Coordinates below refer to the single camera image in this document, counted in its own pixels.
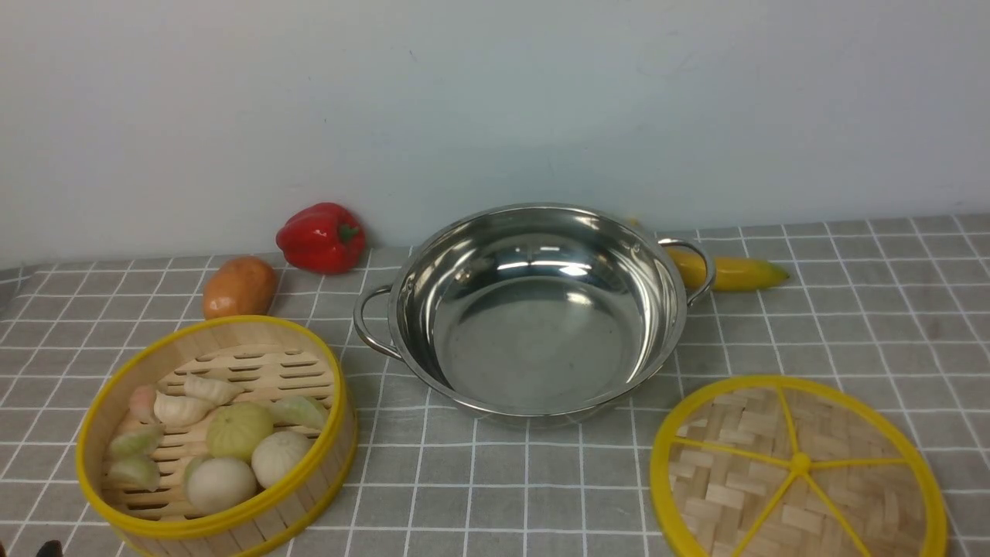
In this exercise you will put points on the yellow rimmed bamboo steamer basket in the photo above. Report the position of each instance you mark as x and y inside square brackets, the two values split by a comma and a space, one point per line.
[270, 359]

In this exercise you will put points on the yellow rimmed bamboo steamer lid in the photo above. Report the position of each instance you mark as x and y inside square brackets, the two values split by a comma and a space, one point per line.
[778, 466]

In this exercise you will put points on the stainless steel pot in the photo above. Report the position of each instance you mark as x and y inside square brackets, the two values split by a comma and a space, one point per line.
[537, 313]

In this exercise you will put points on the red bell pepper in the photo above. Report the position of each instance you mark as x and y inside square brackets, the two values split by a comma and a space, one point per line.
[324, 239]

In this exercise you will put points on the green dumpling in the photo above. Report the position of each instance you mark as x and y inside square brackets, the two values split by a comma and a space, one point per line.
[138, 471]
[139, 442]
[303, 411]

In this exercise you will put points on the yellow banana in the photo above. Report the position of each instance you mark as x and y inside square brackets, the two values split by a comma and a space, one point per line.
[731, 274]

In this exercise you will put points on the brown potato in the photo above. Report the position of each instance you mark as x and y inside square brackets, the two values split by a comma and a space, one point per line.
[241, 286]

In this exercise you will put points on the white round bun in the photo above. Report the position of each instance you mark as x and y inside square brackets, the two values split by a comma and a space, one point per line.
[212, 485]
[277, 455]

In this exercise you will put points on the green round bun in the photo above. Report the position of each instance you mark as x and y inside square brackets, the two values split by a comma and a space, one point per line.
[236, 430]

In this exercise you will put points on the white pleated dumpling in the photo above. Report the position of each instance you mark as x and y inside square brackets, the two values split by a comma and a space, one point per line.
[175, 411]
[217, 392]

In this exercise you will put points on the pink dumpling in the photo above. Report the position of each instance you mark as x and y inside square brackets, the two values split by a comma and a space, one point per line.
[141, 404]

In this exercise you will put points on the grey checked tablecloth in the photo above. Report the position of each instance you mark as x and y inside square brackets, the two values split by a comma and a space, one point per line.
[894, 312]

